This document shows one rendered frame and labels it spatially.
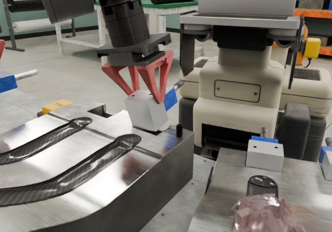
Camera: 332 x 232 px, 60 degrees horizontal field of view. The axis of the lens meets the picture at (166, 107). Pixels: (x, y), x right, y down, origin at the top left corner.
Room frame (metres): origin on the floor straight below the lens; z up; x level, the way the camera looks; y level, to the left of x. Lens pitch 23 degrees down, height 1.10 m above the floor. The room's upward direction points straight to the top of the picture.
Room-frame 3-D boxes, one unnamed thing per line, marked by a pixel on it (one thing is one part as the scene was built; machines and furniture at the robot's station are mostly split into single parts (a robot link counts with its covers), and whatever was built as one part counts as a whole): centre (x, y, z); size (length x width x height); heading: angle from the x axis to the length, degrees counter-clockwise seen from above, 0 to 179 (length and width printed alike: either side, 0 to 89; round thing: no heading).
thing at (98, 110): (0.49, 0.11, 0.87); 0.05 x 0.05 x 0.04; 55
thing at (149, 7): (4.58, 0.63, 0.51); 2.40 x 1.13 x 1.02; 51
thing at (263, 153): (0.42, -0.16, 0.85); 0.13 x 0.05 x 0.05; 162
